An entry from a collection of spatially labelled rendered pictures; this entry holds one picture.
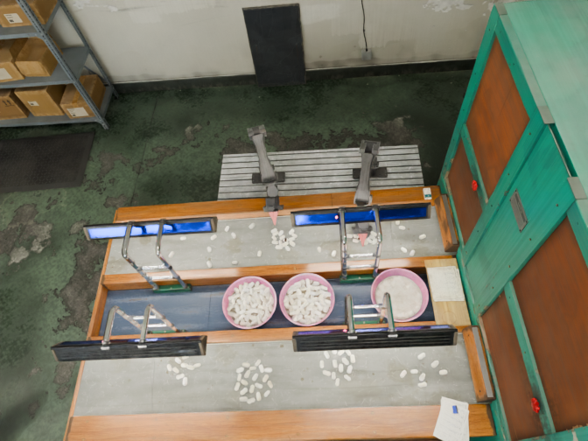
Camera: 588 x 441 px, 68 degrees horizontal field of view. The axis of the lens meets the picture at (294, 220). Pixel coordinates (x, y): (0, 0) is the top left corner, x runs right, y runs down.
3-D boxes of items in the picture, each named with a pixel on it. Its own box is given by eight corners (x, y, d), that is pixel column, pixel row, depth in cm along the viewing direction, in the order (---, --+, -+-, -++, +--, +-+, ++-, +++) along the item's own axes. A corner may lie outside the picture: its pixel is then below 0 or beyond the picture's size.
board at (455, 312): (423, 261, 213) (424, 259, 212) (455, 259, 212) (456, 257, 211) (436, 326, 196) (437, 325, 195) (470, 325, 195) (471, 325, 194)
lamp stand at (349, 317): (342, 324, 210) (342, 290, 172) (384, 322, 209) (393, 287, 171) (346, 364, 201) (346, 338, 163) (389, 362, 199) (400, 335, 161)
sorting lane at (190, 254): (116, 228, 247) (115, 227, 245) (442, 207, 232) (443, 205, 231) (105, 277, 231) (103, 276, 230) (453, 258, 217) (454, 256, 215)
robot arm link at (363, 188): (370, 204, 214) (379, 142, 208) (352, 201, 216) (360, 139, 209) (371, 200, 226) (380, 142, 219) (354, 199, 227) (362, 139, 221)
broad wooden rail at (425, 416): (90, 420, 209) (69, 416, 193) (478, 409, 194) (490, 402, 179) (85, 449, 203) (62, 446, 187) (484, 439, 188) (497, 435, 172)
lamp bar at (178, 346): (62, 342, 182) (52, 338, 175) (207, 336, 177) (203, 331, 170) (57, 361, 177) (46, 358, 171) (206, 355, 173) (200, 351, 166)
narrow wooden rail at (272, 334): (99, 342, 220) (87, 336, 211) (465, 325, 206) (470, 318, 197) (96, 353, 218) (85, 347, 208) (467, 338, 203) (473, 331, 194)
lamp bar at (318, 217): (291, 213, 203) (290, 205, 196) (427, 204, 198) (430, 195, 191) (291, 227, 198) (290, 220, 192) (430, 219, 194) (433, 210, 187)
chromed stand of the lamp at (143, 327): (149, 332, 218) (107, 302, 180) (187, 331, 216) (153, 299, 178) (143, 372, 208) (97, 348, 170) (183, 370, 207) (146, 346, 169)
